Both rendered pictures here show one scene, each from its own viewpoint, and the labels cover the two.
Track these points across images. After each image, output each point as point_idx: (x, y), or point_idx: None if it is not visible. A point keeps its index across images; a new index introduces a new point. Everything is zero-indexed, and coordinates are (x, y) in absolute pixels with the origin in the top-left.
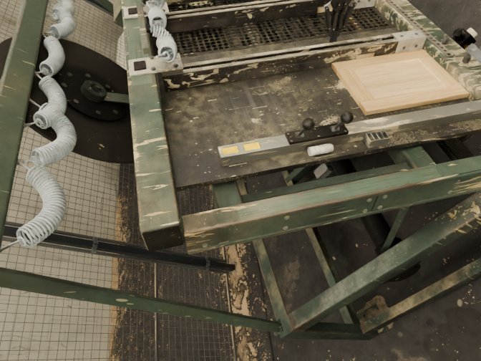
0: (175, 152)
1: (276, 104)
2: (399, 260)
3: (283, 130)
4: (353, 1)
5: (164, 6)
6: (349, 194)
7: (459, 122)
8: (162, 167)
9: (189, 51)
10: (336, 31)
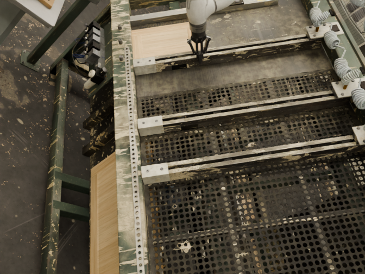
0: (300, 6)
1: (244, 30)
2: None
3: (243, 16)
4: (189, 39)
5: (338, 91)
6: None
7: None
8: None
9: (307, 76)
10: (199, 50)
